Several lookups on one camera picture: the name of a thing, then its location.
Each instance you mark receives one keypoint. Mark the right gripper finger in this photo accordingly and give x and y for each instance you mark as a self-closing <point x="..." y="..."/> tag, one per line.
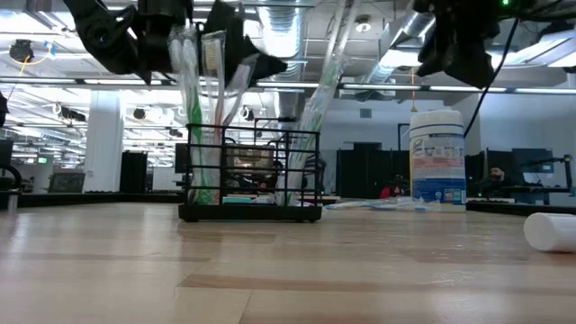
<point x="432" y="60"/>
<point x="472" y="67"/>

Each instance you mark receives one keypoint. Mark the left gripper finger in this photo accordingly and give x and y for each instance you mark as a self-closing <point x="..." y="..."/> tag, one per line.
<point x="234" y="27"/>

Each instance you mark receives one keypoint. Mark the pink white toothbrush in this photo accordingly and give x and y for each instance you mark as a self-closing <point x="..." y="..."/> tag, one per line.
<point x="213" y="56"/>

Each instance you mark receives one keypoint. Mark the purple white toothbrush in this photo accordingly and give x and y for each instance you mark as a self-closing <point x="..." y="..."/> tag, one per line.
<point x="243" y="74"/>

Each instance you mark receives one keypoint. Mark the white-lidded wipes canister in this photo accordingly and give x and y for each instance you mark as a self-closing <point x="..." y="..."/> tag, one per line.
<point x="436" y="171"/>

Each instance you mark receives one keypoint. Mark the green white toothbrush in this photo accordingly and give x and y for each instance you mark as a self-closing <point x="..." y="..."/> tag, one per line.
<point x="315" y="108"/>

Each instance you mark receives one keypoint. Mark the blue-capped small tube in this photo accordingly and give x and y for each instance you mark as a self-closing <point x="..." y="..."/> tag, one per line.
<point x="549" y="231"/>

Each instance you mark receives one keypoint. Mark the black ceiling device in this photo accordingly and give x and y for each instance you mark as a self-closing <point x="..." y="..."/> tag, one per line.
<point x="20" y="49"/>

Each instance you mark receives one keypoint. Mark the white pillar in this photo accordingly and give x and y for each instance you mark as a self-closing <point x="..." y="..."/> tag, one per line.
<point x="103" y="144"/>

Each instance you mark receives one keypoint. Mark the person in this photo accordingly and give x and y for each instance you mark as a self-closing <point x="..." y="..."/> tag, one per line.
<point x="497" y="173"/>
<point x="393" y="191"/>

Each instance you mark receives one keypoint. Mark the dark desk monitor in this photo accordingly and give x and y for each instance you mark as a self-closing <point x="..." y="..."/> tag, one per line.
<point x="533" y="159"/>

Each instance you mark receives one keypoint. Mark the wide black cabinet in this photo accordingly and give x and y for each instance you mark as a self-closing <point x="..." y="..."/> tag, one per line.
<point x="364" y="173"/>

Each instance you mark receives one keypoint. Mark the narrow black cabinet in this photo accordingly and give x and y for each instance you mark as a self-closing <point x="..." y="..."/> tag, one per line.
<point x="133" y="173"/>

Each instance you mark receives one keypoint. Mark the small dark monitor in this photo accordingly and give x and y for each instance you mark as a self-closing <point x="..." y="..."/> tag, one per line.
<point x="66" y="182"/>

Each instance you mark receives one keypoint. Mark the small blue toothpaste tube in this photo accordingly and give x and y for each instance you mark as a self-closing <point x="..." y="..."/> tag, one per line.
<point x="238" y="200"/>

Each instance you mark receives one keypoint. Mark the smooth silver ventilation duct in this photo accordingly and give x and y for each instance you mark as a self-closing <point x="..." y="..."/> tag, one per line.
<point x="405" y="31"/>

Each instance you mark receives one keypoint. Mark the ribbed silver ventilation duct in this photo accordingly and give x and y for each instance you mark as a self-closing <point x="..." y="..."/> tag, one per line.
<point x="283" y="36"/>

